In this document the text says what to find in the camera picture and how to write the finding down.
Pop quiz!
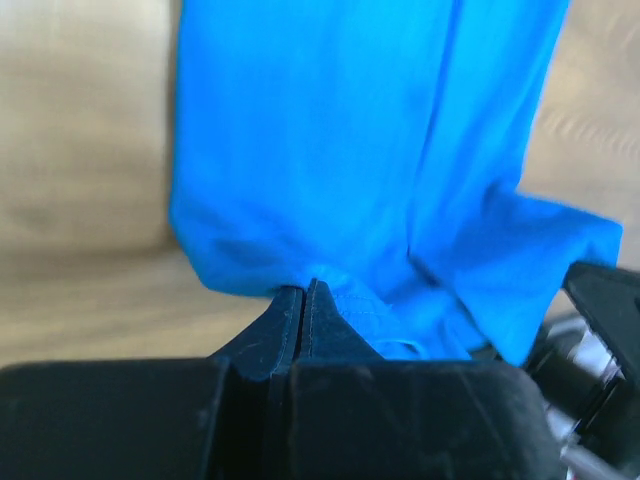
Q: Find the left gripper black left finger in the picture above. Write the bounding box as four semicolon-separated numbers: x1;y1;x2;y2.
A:
211;287;303;382

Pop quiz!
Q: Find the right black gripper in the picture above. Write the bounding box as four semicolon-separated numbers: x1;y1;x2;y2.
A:
469;261;640;480

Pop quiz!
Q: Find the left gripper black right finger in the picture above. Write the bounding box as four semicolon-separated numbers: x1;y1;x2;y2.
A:
297;279;382;362

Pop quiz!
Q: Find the blue t shirt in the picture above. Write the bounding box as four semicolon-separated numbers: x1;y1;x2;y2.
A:
169;1;622;365

